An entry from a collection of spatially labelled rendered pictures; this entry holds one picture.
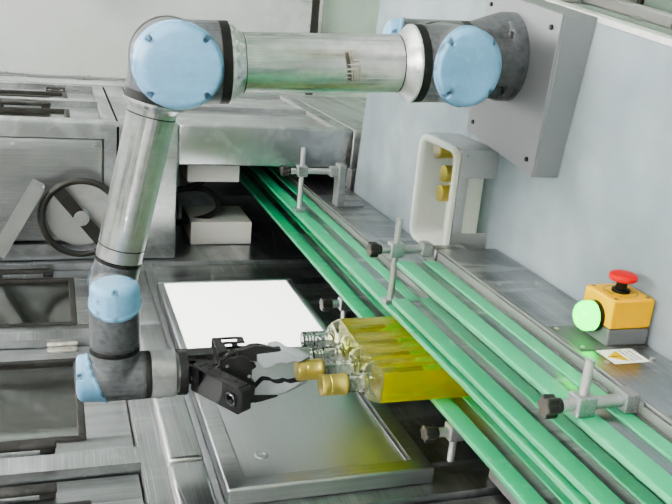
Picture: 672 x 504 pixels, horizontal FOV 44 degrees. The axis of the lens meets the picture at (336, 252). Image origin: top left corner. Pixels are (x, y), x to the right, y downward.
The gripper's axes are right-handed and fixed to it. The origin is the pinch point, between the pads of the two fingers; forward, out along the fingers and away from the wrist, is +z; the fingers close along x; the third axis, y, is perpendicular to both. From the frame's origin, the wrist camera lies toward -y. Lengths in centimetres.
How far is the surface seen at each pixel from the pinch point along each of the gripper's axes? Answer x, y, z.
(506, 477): 3.7, -30.4, 21.6
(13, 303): 16, 77, -47
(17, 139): -18, 103, -46
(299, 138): -21, 101, 27
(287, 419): 12.7, 6.6, 0.2
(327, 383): -1.0, -7.1, 2.1
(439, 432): 5.3, -14.3, 19.0
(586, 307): -20.2, -26.8, 32.6
